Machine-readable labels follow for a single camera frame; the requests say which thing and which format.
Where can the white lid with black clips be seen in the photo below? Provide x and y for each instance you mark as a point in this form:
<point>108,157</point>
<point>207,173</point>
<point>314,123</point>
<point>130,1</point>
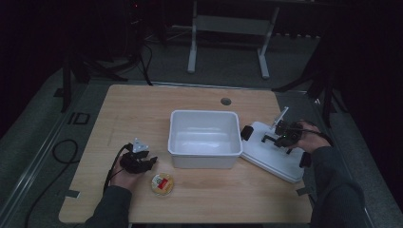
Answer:
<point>269,156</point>

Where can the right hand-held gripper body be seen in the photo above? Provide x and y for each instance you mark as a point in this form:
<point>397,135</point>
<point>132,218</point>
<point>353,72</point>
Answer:
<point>286,133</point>

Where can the black tripod stand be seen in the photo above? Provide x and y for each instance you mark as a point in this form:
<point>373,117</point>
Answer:
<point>82,72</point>
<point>320,82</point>

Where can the white plastic bin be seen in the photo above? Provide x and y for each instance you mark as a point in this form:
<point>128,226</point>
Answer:
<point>206,133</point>

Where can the person's right hand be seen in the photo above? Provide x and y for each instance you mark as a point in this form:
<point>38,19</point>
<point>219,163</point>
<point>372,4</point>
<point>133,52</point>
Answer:
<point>312,139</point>

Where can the white metal stand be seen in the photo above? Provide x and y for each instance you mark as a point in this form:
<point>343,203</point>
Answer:
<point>228,25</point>

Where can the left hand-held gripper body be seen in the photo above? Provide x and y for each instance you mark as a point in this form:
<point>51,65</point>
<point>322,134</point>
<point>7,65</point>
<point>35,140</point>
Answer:
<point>133,160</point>

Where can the person's left hand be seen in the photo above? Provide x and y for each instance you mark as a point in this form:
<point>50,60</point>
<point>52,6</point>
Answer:
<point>122,179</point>

